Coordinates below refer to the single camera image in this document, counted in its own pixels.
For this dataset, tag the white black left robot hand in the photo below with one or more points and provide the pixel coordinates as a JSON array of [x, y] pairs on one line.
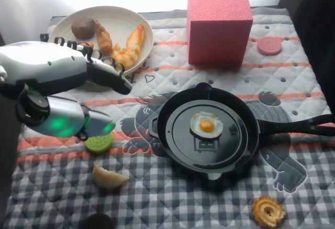
[[52, 59]]

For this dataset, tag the black frying pan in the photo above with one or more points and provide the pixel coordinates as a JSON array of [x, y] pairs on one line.
[[183, 135]]

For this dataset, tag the red foam cube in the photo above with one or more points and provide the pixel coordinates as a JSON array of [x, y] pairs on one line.
[[217, 38]]

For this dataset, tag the small orange toy food piece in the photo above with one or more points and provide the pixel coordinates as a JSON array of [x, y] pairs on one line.
[[86, 45]]

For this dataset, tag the brown toy meatball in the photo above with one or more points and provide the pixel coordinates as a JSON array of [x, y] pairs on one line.
[[83, 27]]

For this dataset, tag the toy fried chicken piece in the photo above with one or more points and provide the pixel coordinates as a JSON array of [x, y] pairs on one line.
[[104, 39]]

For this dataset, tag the cream round plate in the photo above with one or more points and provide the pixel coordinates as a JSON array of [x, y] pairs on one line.
[[117, 22]]

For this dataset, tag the orange toy shrimp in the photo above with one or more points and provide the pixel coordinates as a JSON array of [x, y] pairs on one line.
[[133, 43]]

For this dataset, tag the green toy sandwich cookie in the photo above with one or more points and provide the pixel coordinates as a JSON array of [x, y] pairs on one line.
[[100, 145]]

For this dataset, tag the black backdrop cloth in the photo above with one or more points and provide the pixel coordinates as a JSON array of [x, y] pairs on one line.
[[6, 166]]

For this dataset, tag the yellow toy lemon wedge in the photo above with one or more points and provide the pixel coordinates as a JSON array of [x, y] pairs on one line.
[[107, 178]]

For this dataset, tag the toy fried egg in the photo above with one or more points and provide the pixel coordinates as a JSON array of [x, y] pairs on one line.
[[206, 125]]

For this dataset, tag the brown round toy cookie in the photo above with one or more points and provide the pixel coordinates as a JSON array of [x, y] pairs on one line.
[[99, 222]]

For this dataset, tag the grey printed quilt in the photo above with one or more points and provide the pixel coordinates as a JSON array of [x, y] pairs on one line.
[[162, 200]]

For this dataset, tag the pink round toy cookie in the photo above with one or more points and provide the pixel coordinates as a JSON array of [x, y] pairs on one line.
[[268, 46]]

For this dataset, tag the black curtain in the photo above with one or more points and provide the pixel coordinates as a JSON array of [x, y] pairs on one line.
[[314, 30]]

